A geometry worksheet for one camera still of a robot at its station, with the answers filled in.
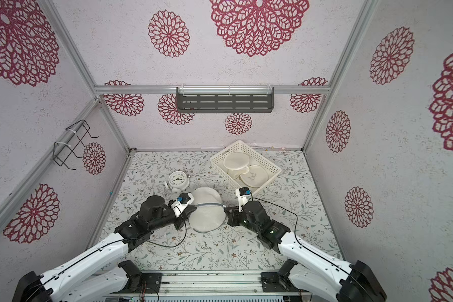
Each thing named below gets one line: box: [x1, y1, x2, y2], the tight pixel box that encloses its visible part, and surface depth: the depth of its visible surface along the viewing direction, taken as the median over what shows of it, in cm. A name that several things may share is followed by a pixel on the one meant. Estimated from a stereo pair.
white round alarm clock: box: [164, 171, 191, 194], surface depth 102 cm
